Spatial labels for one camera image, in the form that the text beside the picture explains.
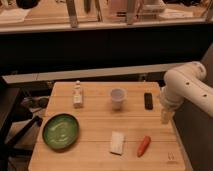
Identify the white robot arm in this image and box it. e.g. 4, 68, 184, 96
159, 61, 213, 124

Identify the black chair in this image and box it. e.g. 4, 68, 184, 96
0, 75, 44, 171

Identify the black rectangular block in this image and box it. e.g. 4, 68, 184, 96
144, 93, 153, 110

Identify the small white bottle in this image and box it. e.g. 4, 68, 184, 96
73, 80, 83, 108

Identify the white plastic cup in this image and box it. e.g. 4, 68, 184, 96
110, 88, 126, 110

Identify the white sponge block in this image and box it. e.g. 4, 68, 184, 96
110, 131, 125, 155

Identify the green round plate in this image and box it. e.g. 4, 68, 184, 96
42, 113, 80, 150

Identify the orange carrot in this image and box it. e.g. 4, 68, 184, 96
137, 136, 151, 157

